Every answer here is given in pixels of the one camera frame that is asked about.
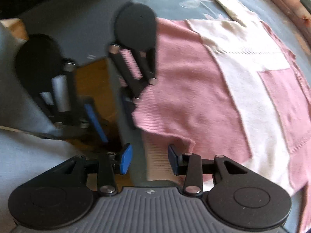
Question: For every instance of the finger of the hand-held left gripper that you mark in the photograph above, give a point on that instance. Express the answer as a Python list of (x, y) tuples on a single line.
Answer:
[(128, 106), (94, 121)]

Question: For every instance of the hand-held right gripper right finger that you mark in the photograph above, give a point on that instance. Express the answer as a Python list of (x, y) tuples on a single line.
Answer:
[(173, 160)]

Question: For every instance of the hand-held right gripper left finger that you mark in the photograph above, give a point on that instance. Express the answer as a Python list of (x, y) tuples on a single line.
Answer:
[(126, 159)]

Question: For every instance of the pink and cream knit sweater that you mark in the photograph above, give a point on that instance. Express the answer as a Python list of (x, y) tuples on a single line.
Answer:
[(194, 89)]

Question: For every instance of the blue floral bed sheet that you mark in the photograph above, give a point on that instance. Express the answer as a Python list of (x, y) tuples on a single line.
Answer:
[(170, 0)]

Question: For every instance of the folded floral quilt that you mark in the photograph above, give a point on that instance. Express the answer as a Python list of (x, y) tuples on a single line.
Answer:
[(286, 2)]

